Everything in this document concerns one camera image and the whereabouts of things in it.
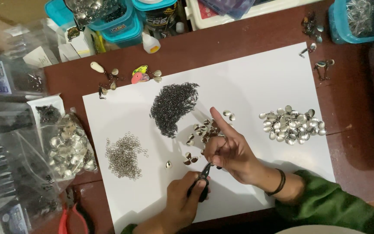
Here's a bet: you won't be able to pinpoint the yellow green fish lure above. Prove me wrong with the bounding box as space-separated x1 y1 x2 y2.
132 65 149 76

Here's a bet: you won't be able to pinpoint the red handled pliers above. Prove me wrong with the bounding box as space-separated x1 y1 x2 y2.
58 203 95 234

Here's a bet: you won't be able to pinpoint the packet of black hooks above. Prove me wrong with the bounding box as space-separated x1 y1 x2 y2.
27 94 66 127

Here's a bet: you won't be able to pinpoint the teal tub of wire clips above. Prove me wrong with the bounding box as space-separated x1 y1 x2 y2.
328 0 374 45

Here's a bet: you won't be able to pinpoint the pile of small split rings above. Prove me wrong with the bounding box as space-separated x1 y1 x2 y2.
105 132 149 181

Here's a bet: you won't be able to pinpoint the pile of black swivels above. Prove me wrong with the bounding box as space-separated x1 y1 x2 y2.
150 82 200 138

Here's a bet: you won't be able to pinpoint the black jar with teal lid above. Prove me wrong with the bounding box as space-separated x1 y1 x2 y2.
132 0 180 34

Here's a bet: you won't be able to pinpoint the cluster of assembled blade rigs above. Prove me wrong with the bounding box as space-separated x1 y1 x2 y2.
301 12 324 44

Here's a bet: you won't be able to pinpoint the clear bag of metal parts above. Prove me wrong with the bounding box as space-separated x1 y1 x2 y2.
64 0 128 27

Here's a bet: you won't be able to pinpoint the white glue bottle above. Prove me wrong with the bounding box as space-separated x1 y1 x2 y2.
142 31 161 54

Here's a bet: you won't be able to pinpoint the heap of silver blades with swivels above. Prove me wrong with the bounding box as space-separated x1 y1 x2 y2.
259 105 327 146

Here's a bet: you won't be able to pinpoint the teal plastic box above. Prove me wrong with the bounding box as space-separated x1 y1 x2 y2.
44 0 74 27

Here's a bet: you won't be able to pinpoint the person's left hand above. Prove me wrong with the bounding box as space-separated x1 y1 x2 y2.
166 171 212 228

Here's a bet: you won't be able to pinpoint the black split ring pliers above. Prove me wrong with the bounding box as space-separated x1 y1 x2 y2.
187 162 214 203

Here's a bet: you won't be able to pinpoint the stacked teal plastic tubs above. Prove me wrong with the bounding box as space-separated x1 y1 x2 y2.
86 0 144 48

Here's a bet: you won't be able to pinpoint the clear bag of silver blades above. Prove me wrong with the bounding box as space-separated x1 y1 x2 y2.
41 112 98 183

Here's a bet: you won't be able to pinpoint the cream lure body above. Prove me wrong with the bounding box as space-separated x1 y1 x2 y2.
90 61 105 74

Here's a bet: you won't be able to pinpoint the black wristband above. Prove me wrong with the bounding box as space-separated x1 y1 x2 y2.
265 168 286 197

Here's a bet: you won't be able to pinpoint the white card boxes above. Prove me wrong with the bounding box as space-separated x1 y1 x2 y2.
55 25 107 63

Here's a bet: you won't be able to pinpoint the double assembled blade rig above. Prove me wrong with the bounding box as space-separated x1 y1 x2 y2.
313 59 335 81

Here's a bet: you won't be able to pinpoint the scattered loose silver blades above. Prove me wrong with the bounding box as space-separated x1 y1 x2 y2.
165 110 236 169

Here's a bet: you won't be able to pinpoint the heap of clear plastic packets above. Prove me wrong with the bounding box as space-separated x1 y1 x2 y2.
0 18 65 234

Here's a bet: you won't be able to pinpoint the white paper sheet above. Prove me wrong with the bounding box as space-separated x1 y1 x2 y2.
82 42 336 225

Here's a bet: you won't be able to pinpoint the pink fish lure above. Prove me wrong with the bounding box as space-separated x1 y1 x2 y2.
131 72 150 85

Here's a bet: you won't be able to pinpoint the white tray with purple bag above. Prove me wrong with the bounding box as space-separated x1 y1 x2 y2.
185 0 321 31

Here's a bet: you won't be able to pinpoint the person's right hand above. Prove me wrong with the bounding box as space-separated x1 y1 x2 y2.
204 107 277 194

